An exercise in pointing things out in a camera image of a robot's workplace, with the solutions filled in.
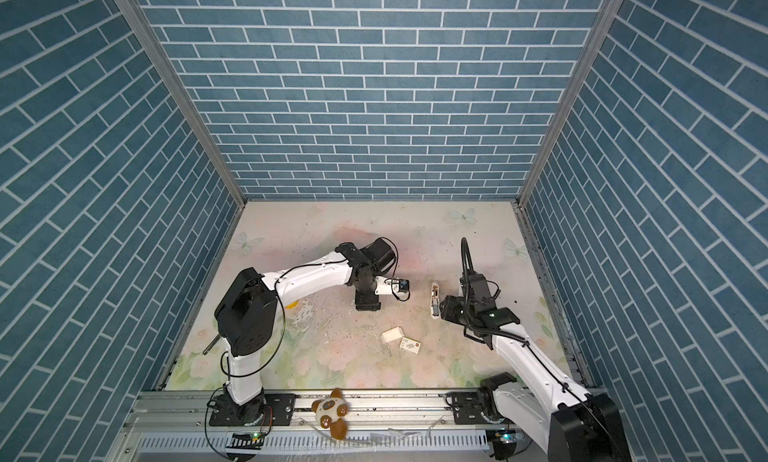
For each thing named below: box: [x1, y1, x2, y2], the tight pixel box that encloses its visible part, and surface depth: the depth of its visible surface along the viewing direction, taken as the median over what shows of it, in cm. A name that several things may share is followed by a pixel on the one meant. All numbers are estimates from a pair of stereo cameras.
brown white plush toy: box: [312, 388, 348, 440], surface depth 72 cm
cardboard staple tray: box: [380, 326, 404, 343], surface depth 88 cm
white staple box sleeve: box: [399, 336, 422, 354], surface depth 85 cm
